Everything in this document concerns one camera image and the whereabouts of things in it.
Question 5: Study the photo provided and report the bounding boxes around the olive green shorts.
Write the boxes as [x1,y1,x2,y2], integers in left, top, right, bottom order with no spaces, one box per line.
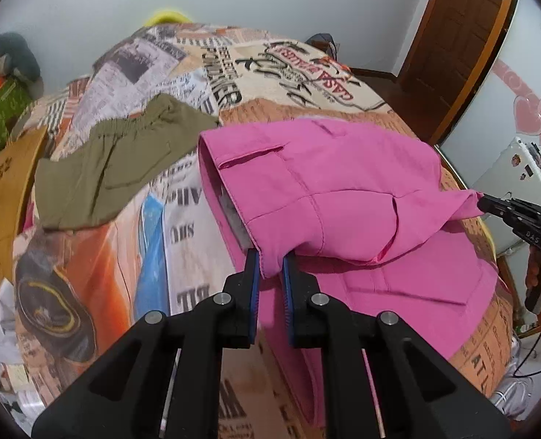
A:
[34,93,220,232]

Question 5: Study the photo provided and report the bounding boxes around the person's right hand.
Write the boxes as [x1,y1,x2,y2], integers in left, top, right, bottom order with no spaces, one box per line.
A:
[525,247,541,294]

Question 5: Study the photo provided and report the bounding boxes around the pink pants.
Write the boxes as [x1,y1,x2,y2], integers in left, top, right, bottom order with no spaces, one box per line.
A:
[197,116,509,426]

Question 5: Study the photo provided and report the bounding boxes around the pile of papers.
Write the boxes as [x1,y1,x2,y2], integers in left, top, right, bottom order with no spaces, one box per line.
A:
[0,279,40,424]

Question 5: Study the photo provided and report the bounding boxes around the pink heart wall decoration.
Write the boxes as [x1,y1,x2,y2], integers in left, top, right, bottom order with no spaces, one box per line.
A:
[492,57,541,149]

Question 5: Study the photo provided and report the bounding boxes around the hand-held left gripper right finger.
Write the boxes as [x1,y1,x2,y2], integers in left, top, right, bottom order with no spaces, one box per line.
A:
[282,254,511,439]

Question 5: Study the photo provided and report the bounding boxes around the black floor cable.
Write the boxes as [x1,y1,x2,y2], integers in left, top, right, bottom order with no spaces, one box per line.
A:
[512,336,541,379]

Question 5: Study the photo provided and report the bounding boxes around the yellow foam tube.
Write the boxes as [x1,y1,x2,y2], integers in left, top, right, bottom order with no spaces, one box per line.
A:
[143,8,193,28]

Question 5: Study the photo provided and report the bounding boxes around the white sneaker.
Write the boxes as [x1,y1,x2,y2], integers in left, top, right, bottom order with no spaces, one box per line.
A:
[493,375,535,421]

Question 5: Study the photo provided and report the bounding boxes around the green patterned bag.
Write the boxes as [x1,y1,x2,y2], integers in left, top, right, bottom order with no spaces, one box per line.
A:
[0,80,34,170]

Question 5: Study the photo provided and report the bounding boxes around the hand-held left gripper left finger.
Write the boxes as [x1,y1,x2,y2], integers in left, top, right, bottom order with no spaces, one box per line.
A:
[32,249,260,439]

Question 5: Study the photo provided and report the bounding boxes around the printed blanket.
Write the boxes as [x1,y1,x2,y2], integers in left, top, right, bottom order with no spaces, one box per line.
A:
[0,22,520,439]

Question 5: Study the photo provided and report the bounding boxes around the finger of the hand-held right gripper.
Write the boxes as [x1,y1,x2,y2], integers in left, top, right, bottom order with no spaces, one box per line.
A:
[477,194,541,234]

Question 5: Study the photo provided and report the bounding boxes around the blue-grey bag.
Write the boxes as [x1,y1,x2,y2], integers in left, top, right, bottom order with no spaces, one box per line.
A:
[307,32,344,56]

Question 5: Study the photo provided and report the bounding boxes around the brown wooden door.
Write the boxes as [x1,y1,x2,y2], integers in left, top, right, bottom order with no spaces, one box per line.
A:
[397,0,520,145]

